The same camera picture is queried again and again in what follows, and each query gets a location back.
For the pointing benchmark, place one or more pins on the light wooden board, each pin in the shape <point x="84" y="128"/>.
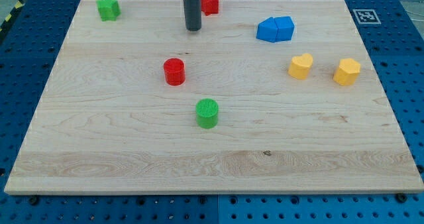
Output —
<point x="269" y="97"/>

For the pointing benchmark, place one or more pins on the blue cube block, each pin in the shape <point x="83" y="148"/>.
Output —
<point x="285" y="28"/>

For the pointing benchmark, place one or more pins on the green cylinder block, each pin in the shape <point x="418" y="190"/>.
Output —
<point x="207" y="113"/>

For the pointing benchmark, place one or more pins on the red cylinder block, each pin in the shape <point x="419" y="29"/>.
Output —
<point x="174" y="71"/>

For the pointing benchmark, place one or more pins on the blue triangular block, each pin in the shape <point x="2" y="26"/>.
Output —
<point x="267" y="30"/>

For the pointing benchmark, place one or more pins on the yellow heart block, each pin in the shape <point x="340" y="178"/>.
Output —
<point x="300" y="66"/>

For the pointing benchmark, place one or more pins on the red star block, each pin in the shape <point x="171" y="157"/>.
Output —
<point x="210" y="7"/>

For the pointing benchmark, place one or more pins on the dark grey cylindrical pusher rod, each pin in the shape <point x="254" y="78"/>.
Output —
<point x="192" y="15"/>

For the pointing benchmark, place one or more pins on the yellow hexagon block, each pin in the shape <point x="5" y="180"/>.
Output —
<point x="347" y="72"/>

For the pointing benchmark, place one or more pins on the green star block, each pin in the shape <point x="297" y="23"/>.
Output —
<point x="108" y="10"/>

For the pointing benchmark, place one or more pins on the white fiducial marker tag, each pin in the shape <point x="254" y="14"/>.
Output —
<point x="366" y="16"/>

